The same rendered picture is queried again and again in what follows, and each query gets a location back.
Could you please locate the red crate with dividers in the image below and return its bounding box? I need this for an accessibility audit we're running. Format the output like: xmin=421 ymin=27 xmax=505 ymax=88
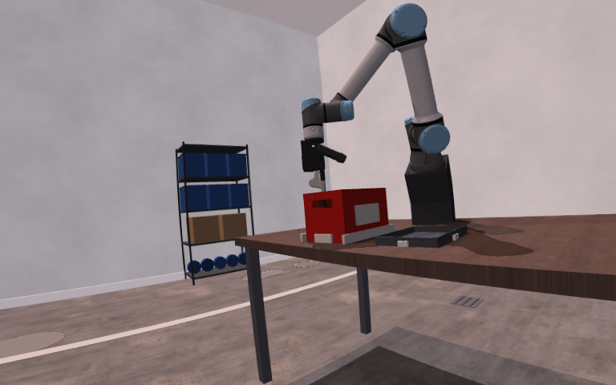
xmin=303 ymin=188 xmax=389 ymax=243

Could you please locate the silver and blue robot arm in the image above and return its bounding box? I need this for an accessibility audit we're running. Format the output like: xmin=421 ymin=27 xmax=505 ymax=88
xmin=302 ymin=3 xmax=450 ymax=172

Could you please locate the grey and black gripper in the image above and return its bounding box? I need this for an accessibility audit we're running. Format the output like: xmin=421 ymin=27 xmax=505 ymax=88
xmin=301 ymin=137 xmax=326 ymax=192

